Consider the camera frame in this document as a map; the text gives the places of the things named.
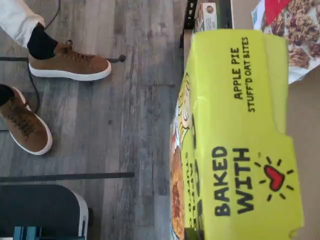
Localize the brown suede sneaker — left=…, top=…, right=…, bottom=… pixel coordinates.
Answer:
left=28, top=39, right=113, bottom=82
left=0, top=85, right=54, bottom=156

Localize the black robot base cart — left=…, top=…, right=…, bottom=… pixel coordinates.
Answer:
left=0, top=184, right=90, bottom=240

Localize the green granola carton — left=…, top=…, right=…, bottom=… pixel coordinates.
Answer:
left=193, top=0, right=235, bottom=33

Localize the teal metal mounting frame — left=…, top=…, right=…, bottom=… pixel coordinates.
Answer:
left=13, top=219, right=44, bottom=240

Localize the cranberry pecan granola bag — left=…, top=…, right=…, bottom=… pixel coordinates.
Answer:
left=250, top=0, right=320, bottom=85

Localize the person leg with black sock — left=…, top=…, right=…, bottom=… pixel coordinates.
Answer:
left=0, top=0, right=60, bottom=61
left=0, top=83, right=16, bottom=108

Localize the wooden shelf board with snacks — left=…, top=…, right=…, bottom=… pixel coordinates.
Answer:
left=182, top=0, right=320, bottom=240

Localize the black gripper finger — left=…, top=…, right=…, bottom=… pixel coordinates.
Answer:
left=185, top=221, right=205, bottom=240

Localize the thin black rod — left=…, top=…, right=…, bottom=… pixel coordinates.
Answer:
left=0, top=171, right=136, bottom=183

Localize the black rod with knob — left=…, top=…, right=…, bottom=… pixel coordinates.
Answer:
left=0, top=54, right=127, bottom=64

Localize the yellow oat bites box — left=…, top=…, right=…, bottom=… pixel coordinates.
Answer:
left=169, top=29, right=308, bottom=240

